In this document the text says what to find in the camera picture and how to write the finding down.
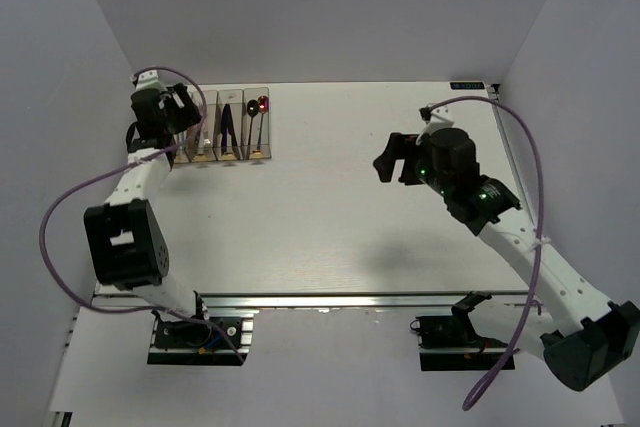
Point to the black spoon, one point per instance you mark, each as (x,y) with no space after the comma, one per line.
(252,112)

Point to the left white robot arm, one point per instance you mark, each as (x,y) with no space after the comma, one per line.
(127,247)

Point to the silver fork dark handle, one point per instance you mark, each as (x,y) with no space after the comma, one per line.
(198,136)

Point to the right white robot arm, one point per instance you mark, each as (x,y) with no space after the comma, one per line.
(585,334)

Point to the clear container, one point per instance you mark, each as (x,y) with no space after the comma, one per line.
(183,121)
(253,153)
(210,155)
(235,98)

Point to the iridescent red spoon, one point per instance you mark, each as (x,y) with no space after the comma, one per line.
(263,105)

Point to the dark blue plastic knife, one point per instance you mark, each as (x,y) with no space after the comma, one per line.
(226,128)

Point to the pink handled fork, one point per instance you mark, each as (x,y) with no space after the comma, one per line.
(205,142)

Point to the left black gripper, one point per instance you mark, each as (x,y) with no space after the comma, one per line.
(188,115)

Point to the black plastic knife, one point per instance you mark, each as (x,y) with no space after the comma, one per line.
(232,132)

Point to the blue logo sticker right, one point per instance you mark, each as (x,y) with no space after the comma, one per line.
(467,85)

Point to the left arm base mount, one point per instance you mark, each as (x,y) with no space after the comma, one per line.
(223,341)

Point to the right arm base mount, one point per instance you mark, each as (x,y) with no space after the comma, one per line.
(449,343)

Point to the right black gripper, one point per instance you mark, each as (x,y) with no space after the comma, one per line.
(399,147)

